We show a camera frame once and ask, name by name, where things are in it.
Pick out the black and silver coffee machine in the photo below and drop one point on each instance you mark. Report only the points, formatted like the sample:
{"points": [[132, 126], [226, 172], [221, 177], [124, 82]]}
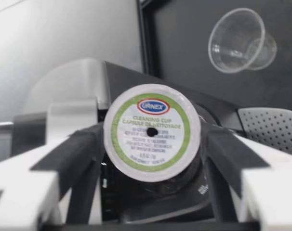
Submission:
{"points": [[126, 79]]}

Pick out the clear plastic cup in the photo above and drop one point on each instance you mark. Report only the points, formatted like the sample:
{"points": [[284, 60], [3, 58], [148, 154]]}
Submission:
{"points": [[240, 43]]}

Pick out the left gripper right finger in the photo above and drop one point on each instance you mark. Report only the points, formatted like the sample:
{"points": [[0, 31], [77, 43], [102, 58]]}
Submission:
{"points": [[256, 173]]}

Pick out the black frame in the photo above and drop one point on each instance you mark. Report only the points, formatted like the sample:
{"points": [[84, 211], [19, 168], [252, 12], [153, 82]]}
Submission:
{"points": [[143, 36]]}

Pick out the coffee capsule with white lid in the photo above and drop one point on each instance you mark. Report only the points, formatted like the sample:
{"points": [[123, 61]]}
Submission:
{"points": [[150, 130]]}

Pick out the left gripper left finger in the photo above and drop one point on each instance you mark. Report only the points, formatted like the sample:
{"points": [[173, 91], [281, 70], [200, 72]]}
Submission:
{"points": [[35, 168]]}

